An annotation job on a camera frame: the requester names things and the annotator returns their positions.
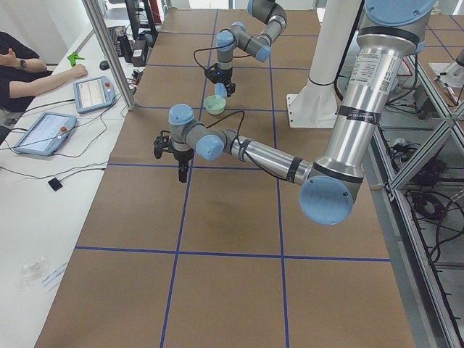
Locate tangled black floor cables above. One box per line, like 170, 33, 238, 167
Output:
384, 137, 464, 276

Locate aluminium frame post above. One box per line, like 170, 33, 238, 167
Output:
82, 0, 136, 111

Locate seated person black shirt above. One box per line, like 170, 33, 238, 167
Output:
1, 32, 88, 112

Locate green plastic clamp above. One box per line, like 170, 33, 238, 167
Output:
67, 52, 85, 67

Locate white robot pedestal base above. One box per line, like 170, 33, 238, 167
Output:
286, 0, 363, 128

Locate light green bowl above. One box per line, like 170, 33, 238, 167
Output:
204, 95, 226, 115

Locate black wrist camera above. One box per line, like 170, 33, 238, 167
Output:
204, 64, 222, 83

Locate clear plastic bag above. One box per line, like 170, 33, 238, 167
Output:
17, 256, 49, 290

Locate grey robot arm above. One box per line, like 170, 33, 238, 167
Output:
204, 0, 287, 98
154, 1, 434, 225

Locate aluminium frame rail right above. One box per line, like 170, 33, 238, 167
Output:
365, 54, 464, 348

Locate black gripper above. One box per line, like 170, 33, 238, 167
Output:
153, 130, 194, 183
214, 63, 236, 98

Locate light blue plastic cup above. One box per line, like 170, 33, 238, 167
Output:
215, 83, 228, 99

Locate small black square device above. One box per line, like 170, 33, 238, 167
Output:
48, 178, 63, 191

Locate black box with label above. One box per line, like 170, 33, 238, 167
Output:
131, 34, 152, 67

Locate teach pendant tablet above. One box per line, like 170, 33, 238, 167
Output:
12, 112, 77, 157
72, 76, 116, 114

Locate black water bottle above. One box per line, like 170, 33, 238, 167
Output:
116, 27, 133, 64

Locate near teach pendant tablet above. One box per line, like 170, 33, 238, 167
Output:
12, 112, 77, 157

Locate far teach pendant tablet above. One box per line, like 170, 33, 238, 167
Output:
72, 76, 116, 114

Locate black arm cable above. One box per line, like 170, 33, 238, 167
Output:
193, 46, 218, 99
202, 110, 276, 178

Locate black computer mouse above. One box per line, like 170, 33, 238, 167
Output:
99, 60, 109, 71

